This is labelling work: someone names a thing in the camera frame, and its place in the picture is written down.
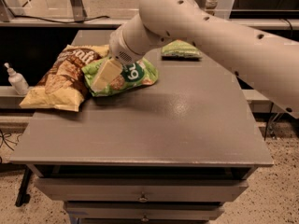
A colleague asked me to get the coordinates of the black cable on ledge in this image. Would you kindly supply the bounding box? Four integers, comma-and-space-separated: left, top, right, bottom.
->
12, 14, 110, 24

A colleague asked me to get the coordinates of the black table leg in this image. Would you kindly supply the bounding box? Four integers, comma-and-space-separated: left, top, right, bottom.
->
15, 168, 33, 207

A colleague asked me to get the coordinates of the white pump bottle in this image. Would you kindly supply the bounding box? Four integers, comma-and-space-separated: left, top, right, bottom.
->
4, 63, 29, 95

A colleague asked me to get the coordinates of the lower grey drawer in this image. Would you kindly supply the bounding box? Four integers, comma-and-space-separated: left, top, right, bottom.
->
64, 202, 224, 221

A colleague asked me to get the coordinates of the grey drawer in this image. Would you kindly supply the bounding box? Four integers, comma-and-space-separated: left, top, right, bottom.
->
64, 202, 224, 221
35, 178, 249, 203

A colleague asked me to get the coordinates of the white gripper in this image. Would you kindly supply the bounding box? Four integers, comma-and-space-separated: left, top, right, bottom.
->
91, 23, 146, 91

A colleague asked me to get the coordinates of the small green chip bag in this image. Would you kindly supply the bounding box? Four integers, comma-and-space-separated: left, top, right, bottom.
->
161, 40, 202, 59

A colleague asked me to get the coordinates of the brown sea salt chip bag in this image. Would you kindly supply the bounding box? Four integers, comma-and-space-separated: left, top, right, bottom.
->
20, 45, 109, 112

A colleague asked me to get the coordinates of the upper grey drawer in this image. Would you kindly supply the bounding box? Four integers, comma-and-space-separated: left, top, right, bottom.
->
35, 178, 249, 203

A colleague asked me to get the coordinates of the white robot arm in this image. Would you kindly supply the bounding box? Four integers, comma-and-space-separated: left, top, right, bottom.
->
109, 0, 299, 119

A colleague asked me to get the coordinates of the green rice chip bag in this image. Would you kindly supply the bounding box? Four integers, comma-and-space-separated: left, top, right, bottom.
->
82, 58, 159, 97

